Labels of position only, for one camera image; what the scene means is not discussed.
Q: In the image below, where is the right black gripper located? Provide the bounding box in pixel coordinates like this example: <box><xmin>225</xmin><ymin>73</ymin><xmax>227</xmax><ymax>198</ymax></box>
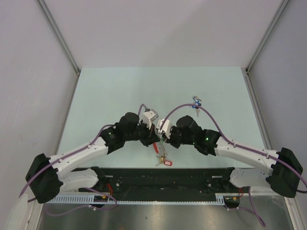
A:
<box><xmin>162</xmin><ymin>126</ymin><xmax>195</xmax><ymax>149</ymax></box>

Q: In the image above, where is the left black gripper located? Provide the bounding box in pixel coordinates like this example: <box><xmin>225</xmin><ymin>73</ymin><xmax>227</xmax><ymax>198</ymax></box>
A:
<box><xmin>124</xmin><ymin>119</ymin><xmax>160</xmax><ymax>147</ymax></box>

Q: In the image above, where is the red handled key organizer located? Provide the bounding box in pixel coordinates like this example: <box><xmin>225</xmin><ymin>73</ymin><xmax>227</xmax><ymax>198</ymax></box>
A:
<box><xmin>153</xmin><ymin>141</ymin><xmax>167</xmax><ymax>157</ymax></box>

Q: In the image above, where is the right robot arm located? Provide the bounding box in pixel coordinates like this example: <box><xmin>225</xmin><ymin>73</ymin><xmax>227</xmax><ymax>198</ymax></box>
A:
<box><xmin>157</xmin><ymin>115</ymin><xmax>303</xmax><ymax>198</ymax></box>

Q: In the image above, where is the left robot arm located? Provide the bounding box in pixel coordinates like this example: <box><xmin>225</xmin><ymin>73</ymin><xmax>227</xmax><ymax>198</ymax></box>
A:
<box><xmin>25</xmin><ymin>110</ymin><xmax>159</xmax><ymax>204</ymax></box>

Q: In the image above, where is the blue tagged key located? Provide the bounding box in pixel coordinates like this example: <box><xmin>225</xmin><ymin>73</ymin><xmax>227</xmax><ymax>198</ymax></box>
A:
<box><xmin>192</xmin><ymin>96</ymin><xmax>202</xmax><ymax>117</ymax></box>

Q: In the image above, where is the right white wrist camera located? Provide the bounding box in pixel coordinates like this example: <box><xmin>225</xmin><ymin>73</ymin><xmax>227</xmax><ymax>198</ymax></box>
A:
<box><xmin>156</xmin><ymin>119</ymin><xmax>173</xmax><ymax>139</ymax></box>

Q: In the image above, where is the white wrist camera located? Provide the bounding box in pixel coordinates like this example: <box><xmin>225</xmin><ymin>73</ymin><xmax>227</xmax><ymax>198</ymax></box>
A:
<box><xmin>156</xmin><ymin>119</ymin><xmax>173</xmax><ymax>139</ymax></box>
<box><xmin>142</xmin><ymin>109</ymin><xmax>159</xmax><ymax>129</ymax></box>

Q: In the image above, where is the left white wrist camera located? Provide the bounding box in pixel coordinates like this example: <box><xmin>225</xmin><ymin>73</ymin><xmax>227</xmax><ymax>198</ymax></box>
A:
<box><xmin>142</xmin><ymin>109</ymin><xmax>159</xmax><ymax>129</ymax></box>

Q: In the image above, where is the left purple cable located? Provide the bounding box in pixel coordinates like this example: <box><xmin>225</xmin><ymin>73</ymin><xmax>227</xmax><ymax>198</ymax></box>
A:
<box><xmin>19</xmin><ymin>103</ymin><xmax>151</xmax><ymax>202</ymax></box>

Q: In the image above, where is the purple cable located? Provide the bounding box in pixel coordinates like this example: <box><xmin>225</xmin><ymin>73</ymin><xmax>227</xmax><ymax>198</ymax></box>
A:
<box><xmin>159</xmin><ymin>103</ymin><xmax>307</xmax><ymax>194</ymax></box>
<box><xmin>19</xmin><ymin>103</ymin><xmax>151</xmax><ymax>202</ymax></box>

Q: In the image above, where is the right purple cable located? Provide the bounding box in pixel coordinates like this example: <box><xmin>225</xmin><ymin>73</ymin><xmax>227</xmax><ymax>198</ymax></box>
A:
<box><xmin>159</xmin><ymin>103</ymin><xmax>307</xmax><ymax>194</ymax></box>

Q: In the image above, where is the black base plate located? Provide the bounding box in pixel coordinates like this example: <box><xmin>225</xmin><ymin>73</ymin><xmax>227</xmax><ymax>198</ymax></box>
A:
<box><xmin>79</xmin><ymin>167</ymin><xmax>250</xmax><ymax>202</ymax></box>

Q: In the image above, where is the white slotted cable duct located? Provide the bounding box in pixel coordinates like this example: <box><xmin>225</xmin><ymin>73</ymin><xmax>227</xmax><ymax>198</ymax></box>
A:
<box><xmin>47</xmin><ymin>193</ymin><xmax>240</xmax><ymax>206</ymax></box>

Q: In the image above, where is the left aluminium frame post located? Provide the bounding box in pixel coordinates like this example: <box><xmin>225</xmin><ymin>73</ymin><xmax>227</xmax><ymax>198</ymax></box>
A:
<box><xmin>35</xmin><ymin>0</ymin><xmax>81</xmax><ymax>76</ymax></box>

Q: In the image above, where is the aluminium frame post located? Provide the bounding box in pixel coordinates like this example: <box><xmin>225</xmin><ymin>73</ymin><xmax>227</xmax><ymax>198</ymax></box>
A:
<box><xmin>245</xmin><ymin>0</ymin><xmax>292</xmax><ymax>73</ymax></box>
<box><xmin>35</xmin><ymin>0</ymin><xmax>81</xmax><ymax>76</ymax></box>

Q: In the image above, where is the right aluminium frame post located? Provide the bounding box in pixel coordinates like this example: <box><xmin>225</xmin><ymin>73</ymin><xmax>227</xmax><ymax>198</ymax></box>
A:
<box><xmin>245</xmin><ymin>0</ymin><xmax>292</xmax><ymax>73</ymax></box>

